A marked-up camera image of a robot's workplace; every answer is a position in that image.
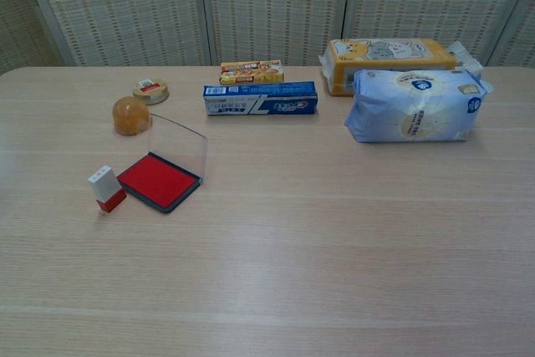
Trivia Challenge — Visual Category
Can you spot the light blue tissue pack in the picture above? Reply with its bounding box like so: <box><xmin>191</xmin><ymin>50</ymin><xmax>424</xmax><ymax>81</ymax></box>
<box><xmin>344</xmin><ymin>68</ymin><xmax>497</xmax><ymax>144</ymax></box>

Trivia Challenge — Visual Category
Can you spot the round tin with red label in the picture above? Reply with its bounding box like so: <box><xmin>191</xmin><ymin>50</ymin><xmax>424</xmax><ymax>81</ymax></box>
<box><xmin>132</xmin><ymin>78</ymin><xmax>170</xmax><ymax>105</ymax></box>

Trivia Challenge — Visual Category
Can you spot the translucent amber dome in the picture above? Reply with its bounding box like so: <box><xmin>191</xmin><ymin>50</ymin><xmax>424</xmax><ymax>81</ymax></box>
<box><xmin>111</xmin><ymin>95</ymin><xmax>150</xmax><ymax>136</ymax></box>

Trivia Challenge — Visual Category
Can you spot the yellow curry box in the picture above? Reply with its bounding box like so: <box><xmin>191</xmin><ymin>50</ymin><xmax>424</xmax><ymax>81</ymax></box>
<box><xmin>219</xmin><ymin>59</ymin><xmax>285</xmax><ymax>85</ymax></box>

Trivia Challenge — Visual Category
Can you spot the orange cat-print tissue pack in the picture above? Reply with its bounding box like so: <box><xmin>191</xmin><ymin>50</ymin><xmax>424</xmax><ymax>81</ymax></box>
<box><xmin>318</xmin><ymin>38</ymin><xmax>484</xmax><ymax>98</ymax></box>

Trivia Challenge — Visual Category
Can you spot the blue toothpaste box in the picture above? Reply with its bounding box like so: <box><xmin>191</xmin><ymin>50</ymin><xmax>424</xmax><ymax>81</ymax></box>
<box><xmin>202</xmin><ymin>81</ymin><xmax>320</xmax><ymax>117</ymax></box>

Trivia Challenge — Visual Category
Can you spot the red ink pad, clear lid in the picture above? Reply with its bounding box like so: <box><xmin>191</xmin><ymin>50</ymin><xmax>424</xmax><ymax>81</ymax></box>
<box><xmin>116</xmin><ymin>113</ymin><xmax>209</xmax><ymax>215</ymax></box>

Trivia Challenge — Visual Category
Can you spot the white and red stamp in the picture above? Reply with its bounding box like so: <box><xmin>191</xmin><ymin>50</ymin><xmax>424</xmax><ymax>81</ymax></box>
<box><xmin>87</xmin><ymin>164</ymin><xmax>127</xmax><ymax>213</ymax></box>

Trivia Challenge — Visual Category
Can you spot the woven folding screen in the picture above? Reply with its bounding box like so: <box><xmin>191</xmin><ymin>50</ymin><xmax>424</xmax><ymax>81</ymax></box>
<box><xmin>0</xmin><ymin>0</ymin><xmax>535</xmax><ymax>76</ymax></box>

